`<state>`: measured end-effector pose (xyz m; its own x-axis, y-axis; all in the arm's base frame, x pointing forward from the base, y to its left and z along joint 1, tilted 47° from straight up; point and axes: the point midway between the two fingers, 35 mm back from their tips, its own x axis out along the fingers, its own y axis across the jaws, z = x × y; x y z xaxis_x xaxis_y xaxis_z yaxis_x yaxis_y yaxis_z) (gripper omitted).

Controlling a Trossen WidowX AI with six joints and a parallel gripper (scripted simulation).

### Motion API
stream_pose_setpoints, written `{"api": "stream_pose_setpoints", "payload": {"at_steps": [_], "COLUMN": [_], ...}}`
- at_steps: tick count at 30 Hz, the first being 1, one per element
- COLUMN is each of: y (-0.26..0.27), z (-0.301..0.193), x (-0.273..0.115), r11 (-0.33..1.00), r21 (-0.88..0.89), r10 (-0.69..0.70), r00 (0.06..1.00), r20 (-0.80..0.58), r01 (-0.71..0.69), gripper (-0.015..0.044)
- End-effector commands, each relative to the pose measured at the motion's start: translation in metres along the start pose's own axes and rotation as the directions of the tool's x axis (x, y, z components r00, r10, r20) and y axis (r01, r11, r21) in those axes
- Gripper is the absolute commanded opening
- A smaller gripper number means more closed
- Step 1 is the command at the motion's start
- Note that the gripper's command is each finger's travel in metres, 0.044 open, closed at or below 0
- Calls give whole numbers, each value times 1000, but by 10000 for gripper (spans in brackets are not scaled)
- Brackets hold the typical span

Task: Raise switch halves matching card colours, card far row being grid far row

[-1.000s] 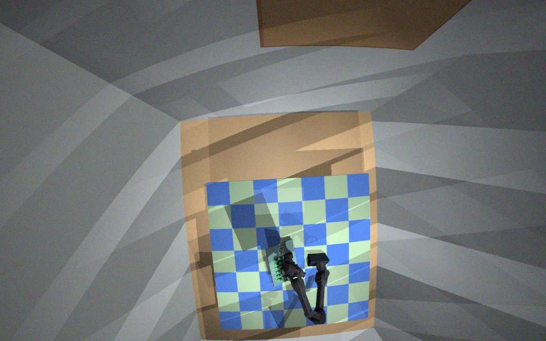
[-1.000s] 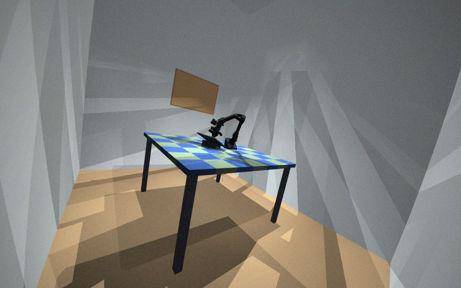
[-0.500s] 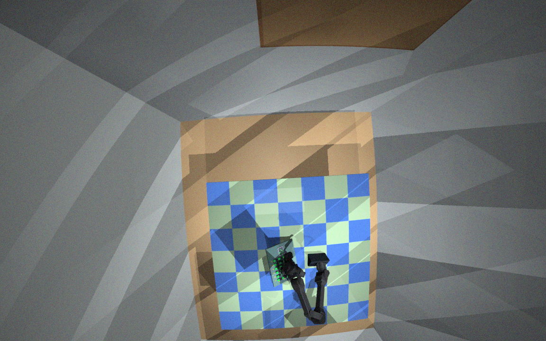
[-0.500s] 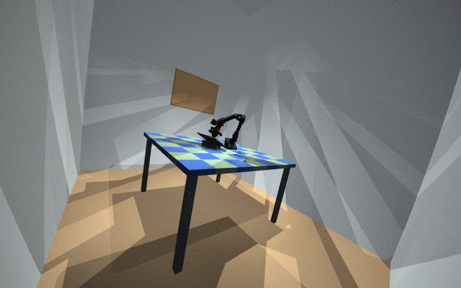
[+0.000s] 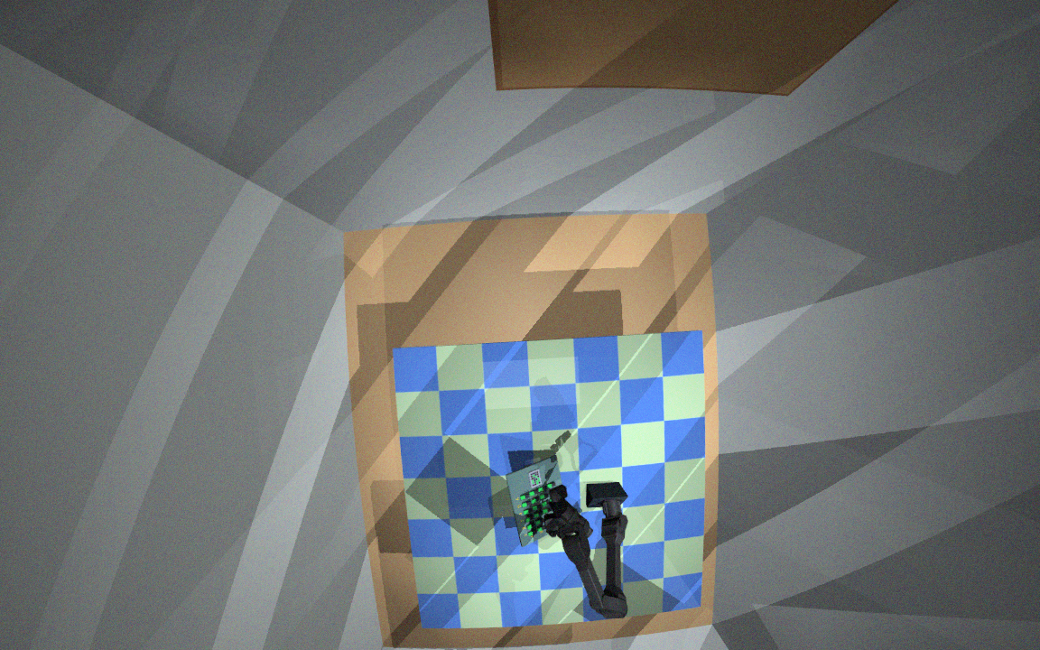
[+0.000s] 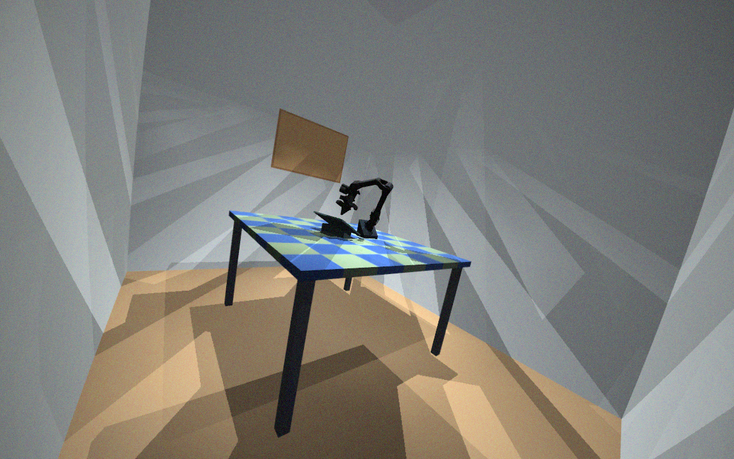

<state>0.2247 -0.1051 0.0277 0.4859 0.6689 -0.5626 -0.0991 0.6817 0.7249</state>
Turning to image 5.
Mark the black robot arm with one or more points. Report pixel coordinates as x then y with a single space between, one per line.
610 602

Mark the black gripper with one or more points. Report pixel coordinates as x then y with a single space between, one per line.
556 494

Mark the light blue switch panel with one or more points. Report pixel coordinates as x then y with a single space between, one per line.
529 495

